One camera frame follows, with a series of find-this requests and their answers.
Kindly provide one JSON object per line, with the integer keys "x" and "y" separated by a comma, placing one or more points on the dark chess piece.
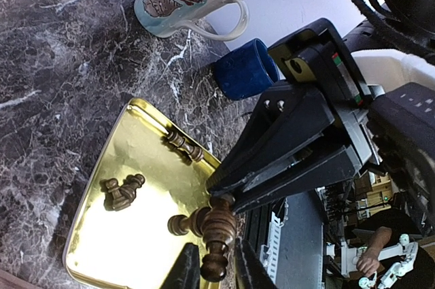
{"x": 219, "y": 231}

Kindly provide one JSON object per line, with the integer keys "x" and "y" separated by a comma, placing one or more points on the white slotted cable duct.
{"x": 269, "y": 252}

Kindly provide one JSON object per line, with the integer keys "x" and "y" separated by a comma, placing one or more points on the dark blue mug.
{"x": 246, "y": 71}

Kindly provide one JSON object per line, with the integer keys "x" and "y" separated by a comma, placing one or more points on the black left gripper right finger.
{"x": 249, "y": 272}

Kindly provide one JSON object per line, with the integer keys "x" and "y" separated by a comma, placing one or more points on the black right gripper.
{"x": 288, "y": 117}

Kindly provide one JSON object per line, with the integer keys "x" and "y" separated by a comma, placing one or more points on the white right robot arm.
{"x": 384, "y": 71}

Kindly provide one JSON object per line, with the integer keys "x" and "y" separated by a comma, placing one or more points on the pile of dark chess pieces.
{"x": 181, "y": 188}

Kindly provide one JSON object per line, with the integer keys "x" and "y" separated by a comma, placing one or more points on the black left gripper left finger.
{"x": 185, "y": 272}

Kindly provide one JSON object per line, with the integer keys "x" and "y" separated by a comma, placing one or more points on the gold metal tray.
{"x": 132, "y": 248}

